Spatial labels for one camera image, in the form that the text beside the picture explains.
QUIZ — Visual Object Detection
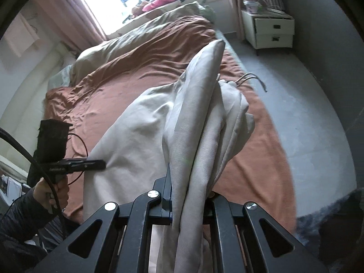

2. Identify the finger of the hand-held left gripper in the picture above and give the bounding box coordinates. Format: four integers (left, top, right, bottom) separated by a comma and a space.
66, 159, 107, 174

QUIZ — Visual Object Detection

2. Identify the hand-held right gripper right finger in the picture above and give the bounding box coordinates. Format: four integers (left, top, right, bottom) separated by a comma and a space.
209, 196, 328, 273

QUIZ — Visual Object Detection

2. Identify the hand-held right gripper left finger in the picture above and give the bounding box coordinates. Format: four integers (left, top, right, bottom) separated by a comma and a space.
48, 162, 174, 273

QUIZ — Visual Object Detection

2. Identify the beige jacket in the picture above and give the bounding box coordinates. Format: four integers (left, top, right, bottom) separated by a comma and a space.
82, 38, 255, 273

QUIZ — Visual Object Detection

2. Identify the person's left forearm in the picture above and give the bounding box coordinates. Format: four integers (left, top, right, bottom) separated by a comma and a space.
0, 189, 67, 273

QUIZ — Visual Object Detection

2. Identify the metal clothes hanger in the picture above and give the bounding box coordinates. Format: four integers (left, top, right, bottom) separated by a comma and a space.
219, 73, 268, 93

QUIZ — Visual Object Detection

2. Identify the person's left hand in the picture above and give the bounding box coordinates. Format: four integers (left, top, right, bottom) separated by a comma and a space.
33, 176, 70, 214

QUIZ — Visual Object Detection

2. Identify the cream padded headboard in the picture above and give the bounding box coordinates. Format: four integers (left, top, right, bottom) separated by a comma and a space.
0, 41, 77, 160

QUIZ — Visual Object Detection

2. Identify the light patterned pillow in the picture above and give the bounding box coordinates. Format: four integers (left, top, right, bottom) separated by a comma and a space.
47, 64, 73, 90

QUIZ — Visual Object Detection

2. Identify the grey patterned fluffy fabric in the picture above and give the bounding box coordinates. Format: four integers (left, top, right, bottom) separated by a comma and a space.
296, 189, 364, 273

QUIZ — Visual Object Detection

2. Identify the brown bed blanket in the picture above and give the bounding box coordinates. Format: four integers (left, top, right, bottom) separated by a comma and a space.
43, 15, 298, 228

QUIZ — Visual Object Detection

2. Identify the beige duvet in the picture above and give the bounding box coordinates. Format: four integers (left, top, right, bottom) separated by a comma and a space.
70, 1, 217, 86

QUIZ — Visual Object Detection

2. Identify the pink curtain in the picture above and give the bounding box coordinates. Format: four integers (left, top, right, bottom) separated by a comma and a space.
223, 0, 246, 42
37, 0, 107, 52

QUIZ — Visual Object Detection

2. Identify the bright window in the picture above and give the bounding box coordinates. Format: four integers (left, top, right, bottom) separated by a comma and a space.
68, 0, 171, 35

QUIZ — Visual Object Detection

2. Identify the white nightstand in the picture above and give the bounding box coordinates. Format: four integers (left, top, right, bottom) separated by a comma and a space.
241, 7, 295, 56

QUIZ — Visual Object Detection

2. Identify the thin black cable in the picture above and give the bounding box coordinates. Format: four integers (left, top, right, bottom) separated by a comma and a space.
67, 133, 87, 183

